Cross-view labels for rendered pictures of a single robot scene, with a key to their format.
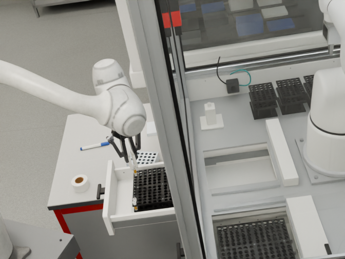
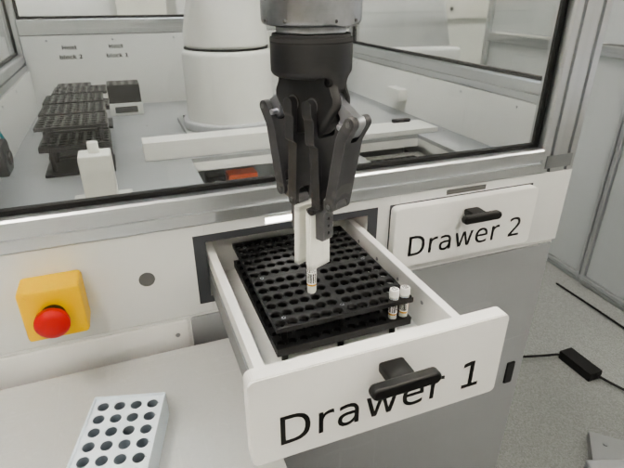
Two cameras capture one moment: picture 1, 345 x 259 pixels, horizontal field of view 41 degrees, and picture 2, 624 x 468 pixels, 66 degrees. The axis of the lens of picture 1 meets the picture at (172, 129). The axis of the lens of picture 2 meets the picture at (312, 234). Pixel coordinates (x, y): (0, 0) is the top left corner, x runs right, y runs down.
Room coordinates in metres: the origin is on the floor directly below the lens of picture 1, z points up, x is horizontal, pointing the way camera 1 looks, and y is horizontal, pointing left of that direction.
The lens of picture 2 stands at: (1.47, 0.59, 1.23)
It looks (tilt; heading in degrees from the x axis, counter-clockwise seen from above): 26 degrees down; 244
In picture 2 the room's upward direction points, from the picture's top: straight up
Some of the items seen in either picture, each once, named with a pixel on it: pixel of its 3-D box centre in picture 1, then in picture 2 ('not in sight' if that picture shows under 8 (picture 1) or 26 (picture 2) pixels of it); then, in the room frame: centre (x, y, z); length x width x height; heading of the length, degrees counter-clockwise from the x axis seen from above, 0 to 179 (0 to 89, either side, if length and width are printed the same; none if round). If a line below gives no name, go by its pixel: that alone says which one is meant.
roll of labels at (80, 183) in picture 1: (80, 183); not in sight; (1.43, 0.43, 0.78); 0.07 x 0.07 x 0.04
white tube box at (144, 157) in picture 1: (142, 161); (120, 448); (1.49, 0.15, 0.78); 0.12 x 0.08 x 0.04; 70
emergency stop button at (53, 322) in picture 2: not in sight; (52, 320); (1.54, 0.01, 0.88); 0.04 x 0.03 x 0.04; 175
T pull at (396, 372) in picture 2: (101, 190); (398, 374); (1.23, 0.30, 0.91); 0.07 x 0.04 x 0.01; 175
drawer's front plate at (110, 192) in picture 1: (111, 196); (383, 382); (1.23, 0.28, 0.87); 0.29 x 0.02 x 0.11; 175
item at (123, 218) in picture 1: (166, 190); (311, 287); (1.21, 0.07, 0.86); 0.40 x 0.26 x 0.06; 85
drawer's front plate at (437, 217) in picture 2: not in sight; (464, 225); (0.89, 0.02, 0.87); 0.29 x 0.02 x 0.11; 175
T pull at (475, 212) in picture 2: (182, 252); (476, 214); (0.90, 0.04, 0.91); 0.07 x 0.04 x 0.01; 175
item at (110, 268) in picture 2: not in sight; (243, 162); (1.13, -0.49, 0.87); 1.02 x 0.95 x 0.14; 175
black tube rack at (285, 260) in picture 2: (164, 189); (314, 288); (1.21, 0.08, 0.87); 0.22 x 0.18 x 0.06; 85
